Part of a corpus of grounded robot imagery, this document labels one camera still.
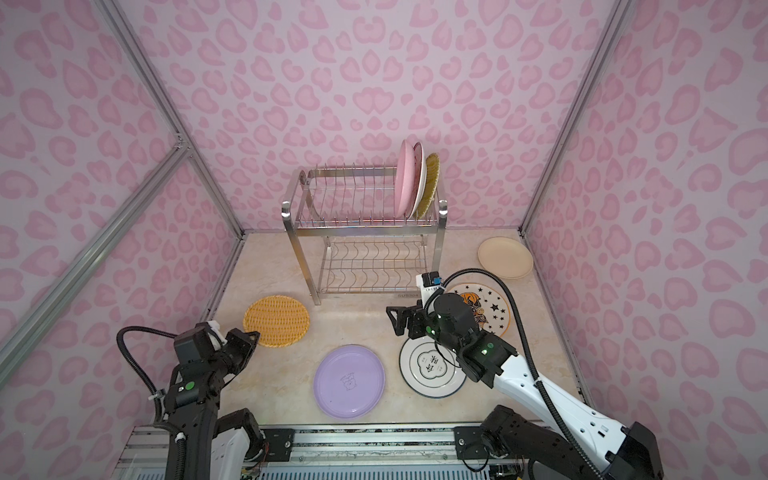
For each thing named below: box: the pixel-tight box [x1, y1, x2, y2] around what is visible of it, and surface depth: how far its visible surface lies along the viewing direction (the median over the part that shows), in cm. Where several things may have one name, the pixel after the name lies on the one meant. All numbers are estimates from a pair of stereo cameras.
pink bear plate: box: [395, 139, 416, 219], surface depth 70 cm
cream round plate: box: [477, 237, 534, 280], surface depth 116 cm
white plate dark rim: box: [399, 336, 467, 399], surface depth 86 cm
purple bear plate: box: [313, 344, 386, 419], surface depth 85 cm
